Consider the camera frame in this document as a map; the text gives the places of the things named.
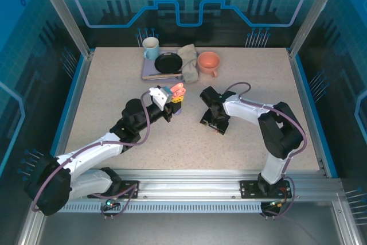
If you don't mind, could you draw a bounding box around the aluminium frame post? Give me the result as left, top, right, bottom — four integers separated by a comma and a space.
287, 0, 347, 59
30, 0, 95, 58

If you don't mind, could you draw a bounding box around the light blue mug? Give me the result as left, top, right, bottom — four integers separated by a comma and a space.
142, 37, 161, 60

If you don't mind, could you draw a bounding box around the aluminium mounting rail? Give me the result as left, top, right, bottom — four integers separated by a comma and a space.
37, 169, 343, 201

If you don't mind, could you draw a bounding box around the pink earbud charging case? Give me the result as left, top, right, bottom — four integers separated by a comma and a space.
171, 83, 186, 96

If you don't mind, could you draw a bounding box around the aluminium side rail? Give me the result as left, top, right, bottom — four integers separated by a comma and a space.
287, 51, 330, 177
58, 51, 95, 157

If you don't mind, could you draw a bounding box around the slotted grey cable duct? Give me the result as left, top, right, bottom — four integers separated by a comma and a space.
44, 201, 338, 214

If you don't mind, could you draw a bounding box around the grey metal bottom panel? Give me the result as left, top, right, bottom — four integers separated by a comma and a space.
37, 212, 345, 245

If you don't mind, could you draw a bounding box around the beige folded cloth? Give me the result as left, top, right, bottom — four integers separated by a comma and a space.
177, 43, 201, 83

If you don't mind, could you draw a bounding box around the orange pink cup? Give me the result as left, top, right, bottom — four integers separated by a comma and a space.
197, 51, 221, 78

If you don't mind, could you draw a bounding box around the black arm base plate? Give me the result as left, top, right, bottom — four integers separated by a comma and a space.
240, 180, 290, 199
87, 180, 140, 200

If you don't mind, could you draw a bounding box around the lavender tray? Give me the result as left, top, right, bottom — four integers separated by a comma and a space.
140, 50, 186, 82

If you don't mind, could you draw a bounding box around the blue table edge strip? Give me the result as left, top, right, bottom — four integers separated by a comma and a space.
294, 54, 339, 178
48, 54, 87, 157

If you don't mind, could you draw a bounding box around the black plate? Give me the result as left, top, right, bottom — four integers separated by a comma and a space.
154, 52, 184, 74

